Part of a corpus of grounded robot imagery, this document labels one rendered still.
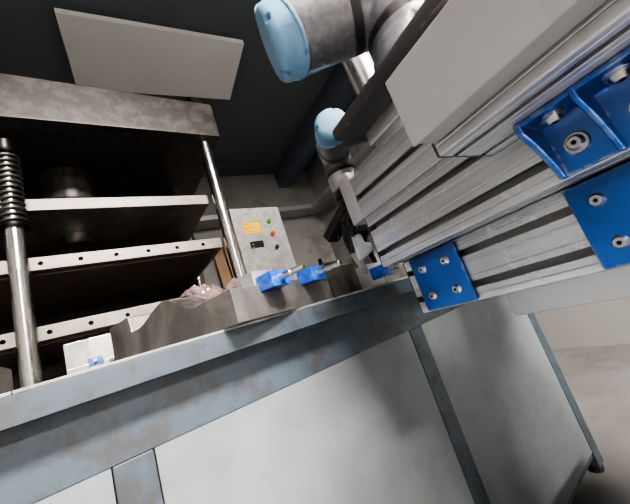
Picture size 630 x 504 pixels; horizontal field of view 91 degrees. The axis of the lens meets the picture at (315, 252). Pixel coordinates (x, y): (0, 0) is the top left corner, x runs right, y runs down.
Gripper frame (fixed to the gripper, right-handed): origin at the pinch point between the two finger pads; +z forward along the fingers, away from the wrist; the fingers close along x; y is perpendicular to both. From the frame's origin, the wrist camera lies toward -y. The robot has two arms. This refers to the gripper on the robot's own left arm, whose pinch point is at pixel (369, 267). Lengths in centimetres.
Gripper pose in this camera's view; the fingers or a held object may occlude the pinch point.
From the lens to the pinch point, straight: 76.0
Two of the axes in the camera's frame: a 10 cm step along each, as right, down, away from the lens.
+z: 3.1, 9.3, -2.1
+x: 7.1, -0.8, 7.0
